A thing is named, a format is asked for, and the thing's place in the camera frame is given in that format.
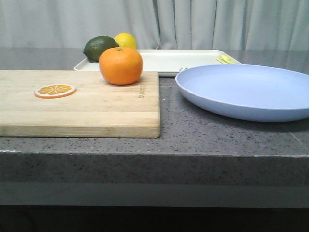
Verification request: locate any grey curtain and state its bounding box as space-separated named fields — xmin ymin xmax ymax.
xmin=0 ymin=0 xmax=309 ymax=51

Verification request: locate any yellow lemon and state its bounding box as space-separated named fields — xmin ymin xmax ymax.
xmin=114 ymin=32 xmax=137 ymax=49

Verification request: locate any yellow plastic utensil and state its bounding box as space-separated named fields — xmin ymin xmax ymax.
xmin=216 ymin=54 xmax=239 ymax=64

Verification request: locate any wooden cutting board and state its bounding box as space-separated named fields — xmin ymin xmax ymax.
xmin=0 ymin=70 xmax=160 ymax=138

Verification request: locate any white rectangular tray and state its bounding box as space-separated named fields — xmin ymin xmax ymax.
xmin=73 ymin=49 xmax=242 ymax=77

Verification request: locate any light blue plate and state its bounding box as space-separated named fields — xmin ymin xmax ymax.
xmin=175 ymin=64 xmax=309 ymax=122

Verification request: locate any orange fruit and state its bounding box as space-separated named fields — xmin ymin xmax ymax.
xmin=99 ymin=47 xmax=143 ymax=85

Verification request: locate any orange slice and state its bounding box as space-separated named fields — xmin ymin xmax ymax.
xmin=34 ymin=84 xmax=77 ymax=99

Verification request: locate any green lime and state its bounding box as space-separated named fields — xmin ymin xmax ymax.
xmin=83 ymin=36 xmax=119 ymax=62

